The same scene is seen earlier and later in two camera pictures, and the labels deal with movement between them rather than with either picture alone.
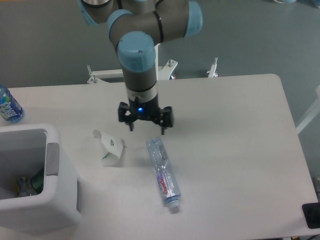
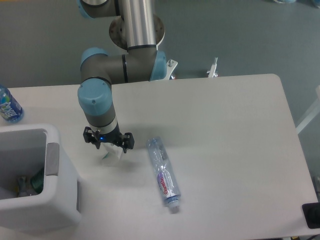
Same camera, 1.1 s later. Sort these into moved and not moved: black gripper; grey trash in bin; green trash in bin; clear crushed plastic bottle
Moved: black gripper
Not moved: clear crushed plastic bottle; green trash in bin; grey trash in bin
